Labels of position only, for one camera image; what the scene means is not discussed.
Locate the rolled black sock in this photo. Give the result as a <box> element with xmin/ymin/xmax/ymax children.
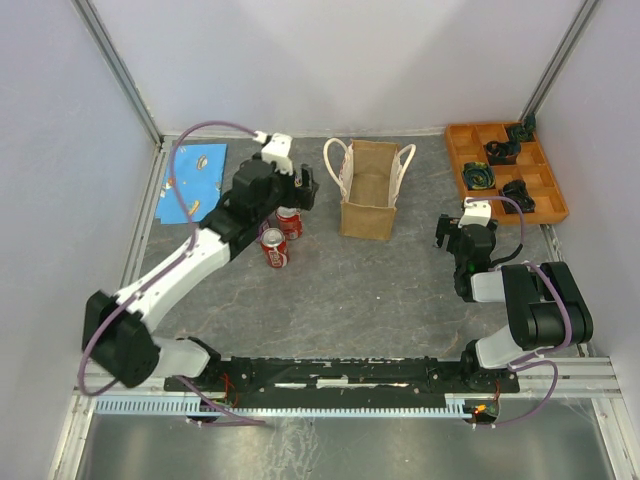
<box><xmin>500</xmin><ymin>179</ymin><xmax>536</xmax><ymax>213</ymax></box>

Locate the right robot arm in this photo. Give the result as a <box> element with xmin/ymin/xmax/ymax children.
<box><xmin>435</xmin><ymin>214</ymin><xmax>594</xmax><ymax>391</ymax></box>

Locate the rolled blue yellow sock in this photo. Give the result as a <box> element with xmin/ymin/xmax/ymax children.
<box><xmin>462</xmin><ymin>162</ymin><xmax>496</xmax><ymax>191</ymax></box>

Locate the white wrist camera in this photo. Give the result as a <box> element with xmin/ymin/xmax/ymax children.
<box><xmin>254</xmin><ymin>130</ymin><xmax>294</xmax><ymax>176</ymax></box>
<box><xmin>458</xmin><ymin>197</ymin><xmax>492</xmax><ymax>228</ymax></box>

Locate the red soda can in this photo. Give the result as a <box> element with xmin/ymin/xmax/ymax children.
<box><xmin>276</xmin><ymin>207</ymin><xmax>303</xmax><ymax>240</ymax></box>

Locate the orange wooden divider tray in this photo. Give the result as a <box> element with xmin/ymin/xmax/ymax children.
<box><xmin>445</xmin><ymin>122</ymin><xmax>569</xmax><ymax>225</ymax></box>

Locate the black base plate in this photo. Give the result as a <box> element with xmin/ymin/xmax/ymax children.
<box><xmin>192</xmin><ymin>357</ymin><xmax>520</xmax><ymax>410</ymax></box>

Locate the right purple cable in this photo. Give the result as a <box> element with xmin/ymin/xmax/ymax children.
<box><xmin>479</xmin><ymin>195</ymin><xmax>575</xmax><ymax>430</ymax></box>

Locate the blue patterned cloth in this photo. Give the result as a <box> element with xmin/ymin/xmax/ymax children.
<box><xmin>155</xmin><ymin>144</ymin><xmax>227</xmax><ymax>225</ymax></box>

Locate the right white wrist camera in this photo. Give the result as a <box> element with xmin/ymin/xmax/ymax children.
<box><xmin>458</xmin><ymin>197</ymin><xmax>492</xmax><ymax>228</ymax></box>

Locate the rolled dark sock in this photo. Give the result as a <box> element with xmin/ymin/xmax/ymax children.
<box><xmin>484</xmin><ymin>141</ymin><xmax>521</xmax><ymax>166</ymax></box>
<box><xmin>505</xmin><ymin>113</ymin><xmax>537</xmax><ymax>143</ymax></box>

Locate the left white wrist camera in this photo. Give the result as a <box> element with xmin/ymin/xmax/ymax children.
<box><xmin>254</xmin><ymin>130</ymin><xmax>294</xmax><ymax>176</ymax></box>

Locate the silver top soda can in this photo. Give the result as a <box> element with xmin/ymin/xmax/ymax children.
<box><xmin>260</xmin><ymin>228</ymin><xmax>289</xmax><ymax>268</ymax></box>

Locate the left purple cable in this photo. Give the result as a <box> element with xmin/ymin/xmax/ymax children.
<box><xmin>79</xmin><ymin>119</ymin><xmax>266</xmax><ymax>428</ymax></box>

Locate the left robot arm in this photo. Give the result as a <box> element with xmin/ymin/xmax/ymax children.
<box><xmin>82</xmin><ymin>158</ymin><xmax>319</xmax><ymax>390</ymax></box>

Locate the aluminium frame rail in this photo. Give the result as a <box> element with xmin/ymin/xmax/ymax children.
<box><xmin>72</xmin><ymin>354</ymin><xmax>624</xmax><ymax>399</ymax></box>

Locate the purple cable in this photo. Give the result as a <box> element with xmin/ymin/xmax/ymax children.
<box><xmin>479</xmin><ymin>195</ymin><xmax>575</xmax><ymax>430</ymax></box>
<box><xmin>79</xmin><ymin>119</ymin><xmax>266</xmax><ymax>428</ymax></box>

